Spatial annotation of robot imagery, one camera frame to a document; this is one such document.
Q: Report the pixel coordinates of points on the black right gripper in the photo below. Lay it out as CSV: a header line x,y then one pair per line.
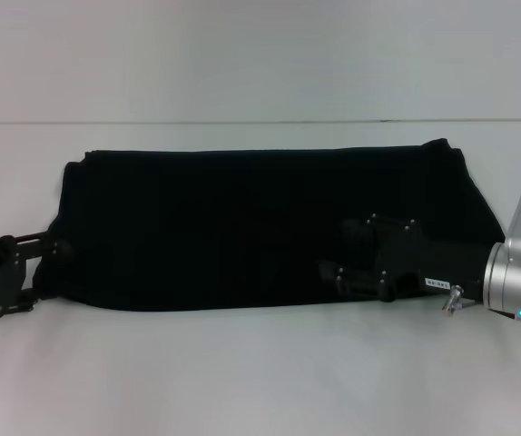
x,y
433,265

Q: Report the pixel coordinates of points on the black shirt with FREE print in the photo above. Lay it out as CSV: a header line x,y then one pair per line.
x,y
242,227

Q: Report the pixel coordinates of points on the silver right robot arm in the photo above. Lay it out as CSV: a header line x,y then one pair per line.
x,y
514,281

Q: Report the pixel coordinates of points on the silver right connector plug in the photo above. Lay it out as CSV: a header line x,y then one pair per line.
x,y
453,302

